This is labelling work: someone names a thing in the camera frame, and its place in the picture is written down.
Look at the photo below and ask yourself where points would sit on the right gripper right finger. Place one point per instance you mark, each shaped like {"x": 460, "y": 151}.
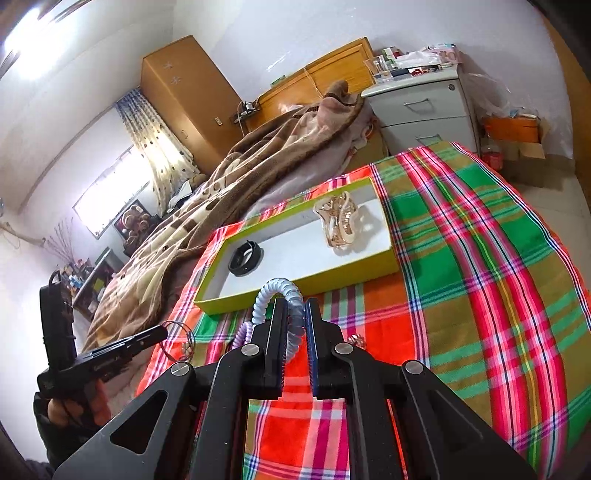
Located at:
{"x": 403, "y": 422}

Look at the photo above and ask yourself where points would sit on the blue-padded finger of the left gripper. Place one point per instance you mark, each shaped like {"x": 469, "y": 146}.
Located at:
{"x": 146, "y": 339}

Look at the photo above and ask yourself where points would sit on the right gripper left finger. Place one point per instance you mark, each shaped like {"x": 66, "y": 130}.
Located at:
{"x": 190, "y": 423}

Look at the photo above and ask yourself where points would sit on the grey hair tie gold charm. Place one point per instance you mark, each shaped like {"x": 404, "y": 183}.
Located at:
{"x": 179, "y": 345}

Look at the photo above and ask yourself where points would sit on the rhinestone hair clip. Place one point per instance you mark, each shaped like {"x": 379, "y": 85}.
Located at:
{"x": 358, "y": 341}

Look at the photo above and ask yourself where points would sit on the person's left hand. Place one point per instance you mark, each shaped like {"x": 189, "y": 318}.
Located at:
{"x": 64, "y": 413}

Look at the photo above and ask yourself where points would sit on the cluttered low shelf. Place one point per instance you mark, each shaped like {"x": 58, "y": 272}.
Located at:
{"x": 87, "y": 281}

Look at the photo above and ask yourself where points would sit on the teddy bear picture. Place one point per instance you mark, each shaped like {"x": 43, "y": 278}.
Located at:
{"x": 134, "y": 224}

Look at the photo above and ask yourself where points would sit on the black wrist band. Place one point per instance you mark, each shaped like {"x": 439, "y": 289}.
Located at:
{"x": 245, "y": 258}

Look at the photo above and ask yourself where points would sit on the plaid colourful bed cloth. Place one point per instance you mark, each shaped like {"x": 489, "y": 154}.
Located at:
{"x": 487, "y": 297}

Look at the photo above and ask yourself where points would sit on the dotted window curtain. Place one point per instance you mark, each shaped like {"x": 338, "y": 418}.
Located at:
{"x": 170, "y": 163}

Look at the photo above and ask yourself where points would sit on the yellow-green shallow box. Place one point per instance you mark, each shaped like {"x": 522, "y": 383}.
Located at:
{"x": 294, "y": 247}

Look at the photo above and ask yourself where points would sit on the rose gold hair claw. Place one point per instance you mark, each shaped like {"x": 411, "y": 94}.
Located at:
{"x": 338, "y": 214}

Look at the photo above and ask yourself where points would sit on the tall wooden wardrobe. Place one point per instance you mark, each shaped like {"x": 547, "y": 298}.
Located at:
{"x": 193, "y": 98}

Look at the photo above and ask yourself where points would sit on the brown patterned blanket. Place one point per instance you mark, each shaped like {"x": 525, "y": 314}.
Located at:
{"x": 282, "y": 158}

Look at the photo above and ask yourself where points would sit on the red plastic bottle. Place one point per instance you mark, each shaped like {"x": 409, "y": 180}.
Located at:
{"x": 491, "y": 153}

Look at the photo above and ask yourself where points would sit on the orange cardboard box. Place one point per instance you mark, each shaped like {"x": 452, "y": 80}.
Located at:
{"x": 519, "y": 138}

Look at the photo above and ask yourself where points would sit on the grey bedside drawer cabinet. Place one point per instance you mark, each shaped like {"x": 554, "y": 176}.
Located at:
{"x": 415, "y": 111}

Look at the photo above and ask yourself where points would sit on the wooden headboard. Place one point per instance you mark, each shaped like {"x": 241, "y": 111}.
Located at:
{"x": 311, "y": 82}

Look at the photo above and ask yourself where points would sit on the clear glass cup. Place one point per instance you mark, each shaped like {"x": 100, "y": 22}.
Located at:
{"x": 379, "y": 69}

